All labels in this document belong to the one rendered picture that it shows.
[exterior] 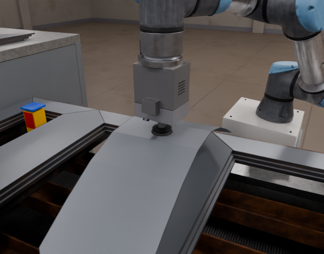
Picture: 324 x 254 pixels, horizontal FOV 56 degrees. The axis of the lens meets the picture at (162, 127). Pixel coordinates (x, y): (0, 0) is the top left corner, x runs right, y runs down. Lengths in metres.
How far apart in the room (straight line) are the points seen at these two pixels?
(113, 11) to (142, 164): 11.05
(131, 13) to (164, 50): 10.59
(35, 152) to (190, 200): 0.47
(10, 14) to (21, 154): 8.96
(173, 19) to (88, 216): 0.34
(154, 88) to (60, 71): 1.04
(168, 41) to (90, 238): 0.33
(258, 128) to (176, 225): 0.70
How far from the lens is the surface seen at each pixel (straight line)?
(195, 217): 0.65
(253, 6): 0.91
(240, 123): 1.25
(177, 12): 0.52
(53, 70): 1.51
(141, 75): 0.55
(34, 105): 1.18
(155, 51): 0.52
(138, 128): 0.62
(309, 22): 0.88
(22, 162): 0.90
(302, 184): 1.12
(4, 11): 9.71
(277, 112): 1.29
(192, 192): 0.72
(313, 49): 1.02
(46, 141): 0.98
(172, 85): 0.52
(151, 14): 0.51
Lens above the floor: 1.28
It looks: 26 degrees down
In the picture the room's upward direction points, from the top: straight up
